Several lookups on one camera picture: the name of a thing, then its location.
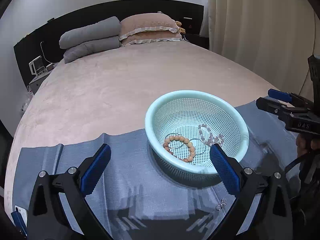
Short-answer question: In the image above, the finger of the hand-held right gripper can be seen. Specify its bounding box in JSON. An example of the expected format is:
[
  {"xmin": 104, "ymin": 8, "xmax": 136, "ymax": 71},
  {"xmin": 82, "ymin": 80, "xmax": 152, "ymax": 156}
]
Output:
[
  {"xmin": 267, "ymin": 88, "xmax": 312, "ymax": 109},
  {"xmin": 256, "ymin": 97, "xmax": 292, "ymax": 122}
]

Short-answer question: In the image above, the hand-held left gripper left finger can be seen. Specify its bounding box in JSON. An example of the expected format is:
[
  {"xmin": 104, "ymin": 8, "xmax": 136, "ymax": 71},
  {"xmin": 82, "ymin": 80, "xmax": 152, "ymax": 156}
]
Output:
[{"xmin": 26, "ymin": 144, "xmax": 113, "ymax": 240}]

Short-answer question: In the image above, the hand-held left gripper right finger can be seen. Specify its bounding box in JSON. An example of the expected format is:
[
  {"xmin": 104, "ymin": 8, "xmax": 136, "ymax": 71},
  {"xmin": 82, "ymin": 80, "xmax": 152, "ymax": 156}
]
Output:
[{"xmin": 207, "ymin": 144, "xmax": 294, "ymax": 240}]

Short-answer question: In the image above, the light green plastic basket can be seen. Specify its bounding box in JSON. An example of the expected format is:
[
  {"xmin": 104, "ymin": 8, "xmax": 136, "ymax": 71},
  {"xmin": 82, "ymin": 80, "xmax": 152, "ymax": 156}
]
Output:
[{"xmin": 144, "ymin": 90, "xmax": 250, "ymax": 182}]

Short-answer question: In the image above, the person's right hand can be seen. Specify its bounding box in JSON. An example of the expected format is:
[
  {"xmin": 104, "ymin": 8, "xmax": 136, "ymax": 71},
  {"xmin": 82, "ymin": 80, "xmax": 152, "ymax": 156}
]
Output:
[{"xmin": 296, "ymin": 132, "xmax": 313, "ymax": 161}]

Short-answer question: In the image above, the blue grey cloth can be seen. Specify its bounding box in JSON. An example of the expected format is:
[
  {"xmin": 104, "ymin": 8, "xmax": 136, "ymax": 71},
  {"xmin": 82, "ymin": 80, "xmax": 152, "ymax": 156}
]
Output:
[{"xmin": 11, "ymin": 104, "xmax": 300, "ymax": 240}]

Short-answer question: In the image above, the cream curtain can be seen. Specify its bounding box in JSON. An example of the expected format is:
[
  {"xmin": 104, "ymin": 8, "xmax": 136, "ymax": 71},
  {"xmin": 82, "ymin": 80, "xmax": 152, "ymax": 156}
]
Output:
[{"xmin": 200, "ymin": 0, "xmax": 318, "ymax": 100}]

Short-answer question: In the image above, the white smartphone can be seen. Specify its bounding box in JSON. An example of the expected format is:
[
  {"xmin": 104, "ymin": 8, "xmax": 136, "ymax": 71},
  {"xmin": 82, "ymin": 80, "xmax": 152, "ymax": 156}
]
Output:
[{"xmin": 11, "ymin": 204, "xmax": 28, "ymax": 230}]

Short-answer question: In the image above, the small blue box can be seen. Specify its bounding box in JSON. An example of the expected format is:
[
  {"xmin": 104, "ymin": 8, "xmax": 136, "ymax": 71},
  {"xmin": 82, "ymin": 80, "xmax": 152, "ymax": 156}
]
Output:
[{"xmin": 11, "ymin": 211, "xmax": 27, "ymax": 238}]

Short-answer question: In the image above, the dark nightstand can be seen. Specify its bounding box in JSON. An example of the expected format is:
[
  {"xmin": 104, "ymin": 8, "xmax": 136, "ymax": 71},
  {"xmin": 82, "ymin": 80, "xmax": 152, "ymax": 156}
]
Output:
[{"xmin": 184, "ymin": 34, "xmax": 209, "ymax": 49}]

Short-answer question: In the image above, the plastic bag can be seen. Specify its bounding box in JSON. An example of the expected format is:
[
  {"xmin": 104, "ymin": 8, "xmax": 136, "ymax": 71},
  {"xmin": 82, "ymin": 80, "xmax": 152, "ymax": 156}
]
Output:
[{"xmin": 21, "ymin": 92, "xmax": 34, "ymax": 111}]

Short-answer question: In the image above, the grey nightstand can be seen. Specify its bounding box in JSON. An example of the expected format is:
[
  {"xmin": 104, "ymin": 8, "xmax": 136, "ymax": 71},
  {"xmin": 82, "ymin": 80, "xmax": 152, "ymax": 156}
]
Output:
[{"xmin": 27, "ymin": 74, "xmax": 52, "ymax": 93}]

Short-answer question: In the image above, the brown teddy bear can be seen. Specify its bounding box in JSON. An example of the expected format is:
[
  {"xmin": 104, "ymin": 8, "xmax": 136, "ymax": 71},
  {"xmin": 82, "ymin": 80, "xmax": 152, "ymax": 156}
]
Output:
[{"xmin": 174, "ymin": 21, "xmax": 186, "ymax": 34}]

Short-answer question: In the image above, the white electric kettle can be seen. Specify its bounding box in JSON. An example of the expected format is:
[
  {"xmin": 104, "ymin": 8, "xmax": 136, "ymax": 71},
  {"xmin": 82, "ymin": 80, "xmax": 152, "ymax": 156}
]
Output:
[{"xmin": 29, "ymin": 56, "xmax": 45, "ymax": 75}]

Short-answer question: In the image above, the grey folded quilt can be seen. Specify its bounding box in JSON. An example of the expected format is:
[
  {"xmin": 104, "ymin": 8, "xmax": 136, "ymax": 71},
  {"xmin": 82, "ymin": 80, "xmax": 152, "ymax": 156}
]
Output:
[
  {"xmin": 59, "ymin": 16, "xmax": 121, "ymax": 50},
  {"xmin": 63, "ymin": 35, "xmax": 120, "ymax": 64}
]

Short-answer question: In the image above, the pink frilled pillow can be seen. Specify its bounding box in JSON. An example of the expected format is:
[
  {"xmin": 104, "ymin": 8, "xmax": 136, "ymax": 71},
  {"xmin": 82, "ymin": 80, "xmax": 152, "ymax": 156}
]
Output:
[
  {"xmin": 120, "ymin": 31, "xmax": 183, "ymax": 46},
  {"xmin": 119, "ymin": 13, "xmax": 180, "ymax": 40}
]

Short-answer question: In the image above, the black headboard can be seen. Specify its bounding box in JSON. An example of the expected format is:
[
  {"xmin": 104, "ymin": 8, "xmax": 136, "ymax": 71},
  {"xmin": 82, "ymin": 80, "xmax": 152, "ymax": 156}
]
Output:
[{"xmin": 13, "ymin": 0, "xmax": 205, "ymax": 88}]

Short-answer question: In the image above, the silver hoop ring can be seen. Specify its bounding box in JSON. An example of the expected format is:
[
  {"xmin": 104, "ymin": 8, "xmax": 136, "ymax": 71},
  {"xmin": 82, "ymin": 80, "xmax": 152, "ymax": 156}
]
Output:
[
  {"xmin": 164, "ymin": 132, "xmax": 182, "ymax": 148},
  {"xmin": 188, "ymin": 137, "xmax": 206, "ymax": 155}
]

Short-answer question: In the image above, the clear crystal bead bracelet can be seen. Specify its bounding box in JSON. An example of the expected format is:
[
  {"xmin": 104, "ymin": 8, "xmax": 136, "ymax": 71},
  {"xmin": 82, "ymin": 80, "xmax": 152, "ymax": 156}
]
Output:
[{"xmin": 198, "ymin": 124, "xmax": 224, "ymax": 147}]

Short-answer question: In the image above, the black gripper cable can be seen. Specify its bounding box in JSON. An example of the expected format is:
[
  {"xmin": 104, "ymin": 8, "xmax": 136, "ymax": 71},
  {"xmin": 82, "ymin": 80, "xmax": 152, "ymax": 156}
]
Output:
[{"xmin": 284, "ymin": 150, "xmax": 320, "ymax": 178}]

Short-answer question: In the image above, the orange bead bracelet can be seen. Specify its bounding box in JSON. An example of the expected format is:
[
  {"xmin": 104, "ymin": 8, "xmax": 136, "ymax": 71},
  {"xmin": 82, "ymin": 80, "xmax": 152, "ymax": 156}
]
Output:
[{"xmin": 162, "ymin": 134, "xmax": 196, "ymax": 162}]

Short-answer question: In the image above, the white charging cable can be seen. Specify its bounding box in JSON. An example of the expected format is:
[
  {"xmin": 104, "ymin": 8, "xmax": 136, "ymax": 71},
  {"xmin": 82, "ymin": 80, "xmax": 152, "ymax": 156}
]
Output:
[{"xmin": 41, "ymin": 41, "xmax": 58, "ymax": 65}]

